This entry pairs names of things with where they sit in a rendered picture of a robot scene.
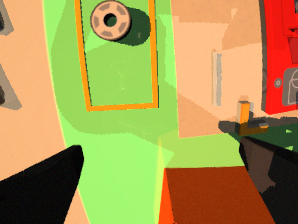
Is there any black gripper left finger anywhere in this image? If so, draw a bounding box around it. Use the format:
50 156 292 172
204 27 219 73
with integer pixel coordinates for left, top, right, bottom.
0 145 85 224

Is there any orange rectangular outline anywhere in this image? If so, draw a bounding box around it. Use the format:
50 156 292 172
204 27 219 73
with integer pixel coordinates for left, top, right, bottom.
74 0 158 111

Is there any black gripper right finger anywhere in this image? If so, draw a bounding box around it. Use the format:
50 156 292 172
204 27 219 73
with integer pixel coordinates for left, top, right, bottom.
238 136 298 224

